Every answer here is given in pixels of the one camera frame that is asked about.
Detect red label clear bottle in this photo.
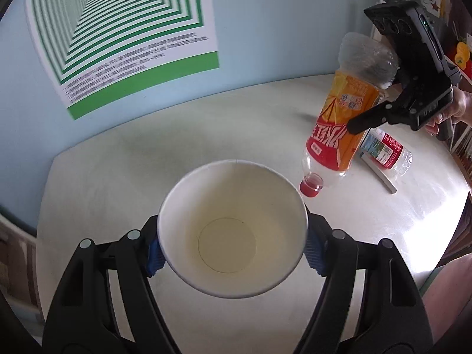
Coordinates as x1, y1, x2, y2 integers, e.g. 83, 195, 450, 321
356, 127, 414, 178

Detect yellow toy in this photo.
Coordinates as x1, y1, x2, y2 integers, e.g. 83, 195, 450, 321
453, 33, 472, 69

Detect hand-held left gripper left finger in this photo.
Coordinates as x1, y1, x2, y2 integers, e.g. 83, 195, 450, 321
42, 216, 181, 354

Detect person's pink pants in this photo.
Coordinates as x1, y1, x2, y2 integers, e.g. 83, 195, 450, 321
417, 254, 472, 354

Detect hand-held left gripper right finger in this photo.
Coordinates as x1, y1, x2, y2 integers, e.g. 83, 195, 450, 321
293, 212, 434, 354

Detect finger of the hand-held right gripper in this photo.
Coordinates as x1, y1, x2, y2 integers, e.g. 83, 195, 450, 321
347, 102, 393, 135
383, 70, 407, 95

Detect pale flat stick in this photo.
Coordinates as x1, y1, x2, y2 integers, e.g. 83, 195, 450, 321
359, 154, 398, 194

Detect orange label plastic bottle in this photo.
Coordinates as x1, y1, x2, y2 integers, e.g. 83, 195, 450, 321
299, 32, 401, 197

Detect person's right hand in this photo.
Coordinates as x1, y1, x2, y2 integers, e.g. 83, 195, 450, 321
424, 88, 472, 135

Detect white paper cup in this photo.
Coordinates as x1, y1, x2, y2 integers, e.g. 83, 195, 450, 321
157, 160, 309, 299

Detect green and white wall poster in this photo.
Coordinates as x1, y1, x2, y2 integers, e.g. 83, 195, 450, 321
24, 0, 220, 120

